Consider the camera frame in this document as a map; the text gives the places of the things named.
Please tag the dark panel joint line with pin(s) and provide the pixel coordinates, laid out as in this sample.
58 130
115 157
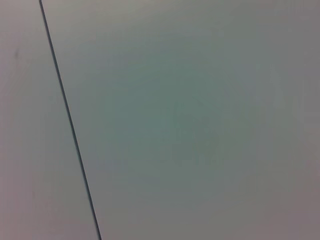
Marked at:
70 120

